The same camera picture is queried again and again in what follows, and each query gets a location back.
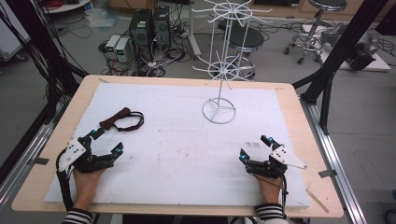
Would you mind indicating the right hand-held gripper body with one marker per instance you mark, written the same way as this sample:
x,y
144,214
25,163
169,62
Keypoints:
x,y
280,157

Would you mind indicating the grey tape piece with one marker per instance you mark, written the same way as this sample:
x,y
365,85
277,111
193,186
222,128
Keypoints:
x,y
327,173
39,161

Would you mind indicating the black metal frame post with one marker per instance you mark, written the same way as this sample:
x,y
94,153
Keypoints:
x,y
339,53
40,46

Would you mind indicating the person's left hand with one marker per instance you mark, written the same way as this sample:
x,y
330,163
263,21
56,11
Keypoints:
x,y
87,186

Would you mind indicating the chrome wheeled black stool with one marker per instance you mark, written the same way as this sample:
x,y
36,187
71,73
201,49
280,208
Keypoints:
x,y
314,28

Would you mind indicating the person's right hand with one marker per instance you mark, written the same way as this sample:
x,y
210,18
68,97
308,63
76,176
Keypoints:
x,y
269,189

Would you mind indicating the white power supply box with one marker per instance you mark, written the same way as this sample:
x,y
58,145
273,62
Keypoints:
x,y
123,49
111,46

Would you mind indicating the black computer tower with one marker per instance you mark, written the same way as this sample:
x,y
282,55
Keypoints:
x,y
162,26
140,34

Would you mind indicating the black round stool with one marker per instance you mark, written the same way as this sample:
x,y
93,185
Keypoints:
x,y
246,39

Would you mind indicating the black device on white board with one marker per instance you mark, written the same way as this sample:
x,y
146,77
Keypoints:
x,y
362,54

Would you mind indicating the clear plastic bag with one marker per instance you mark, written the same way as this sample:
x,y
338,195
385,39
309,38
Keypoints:
x,y
101,18

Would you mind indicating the white foam board mat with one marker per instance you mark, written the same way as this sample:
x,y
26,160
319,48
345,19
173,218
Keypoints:
x,y
186,161

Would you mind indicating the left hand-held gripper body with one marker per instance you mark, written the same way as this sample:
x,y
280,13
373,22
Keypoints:
x,y
73,152

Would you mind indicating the thin wooden stick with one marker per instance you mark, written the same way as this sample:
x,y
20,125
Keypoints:
x,y
317,200

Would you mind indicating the aluminium frame rail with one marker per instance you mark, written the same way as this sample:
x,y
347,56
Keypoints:
x,y
21,158
333,161

